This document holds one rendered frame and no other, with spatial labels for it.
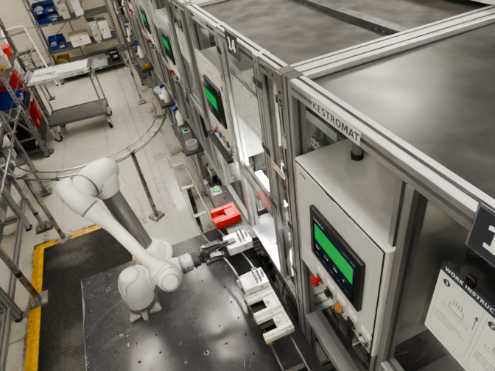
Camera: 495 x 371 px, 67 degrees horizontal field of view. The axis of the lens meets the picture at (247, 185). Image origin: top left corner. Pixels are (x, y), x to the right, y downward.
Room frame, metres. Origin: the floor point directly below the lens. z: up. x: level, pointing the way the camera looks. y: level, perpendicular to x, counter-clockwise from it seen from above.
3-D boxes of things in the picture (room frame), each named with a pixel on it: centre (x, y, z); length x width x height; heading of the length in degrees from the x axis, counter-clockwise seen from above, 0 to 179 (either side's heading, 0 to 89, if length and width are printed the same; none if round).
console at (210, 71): (1.80, -0.02, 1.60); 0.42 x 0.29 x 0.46; 16
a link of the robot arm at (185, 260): (1.25, 0.36, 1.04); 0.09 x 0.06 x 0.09; 16
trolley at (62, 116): (5.09, 2.20, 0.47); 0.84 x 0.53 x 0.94; 100
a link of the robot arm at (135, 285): (1.32, 0.69, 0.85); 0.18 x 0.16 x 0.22; 152
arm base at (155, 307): (1.30, 0.69, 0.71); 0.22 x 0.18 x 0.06; 16
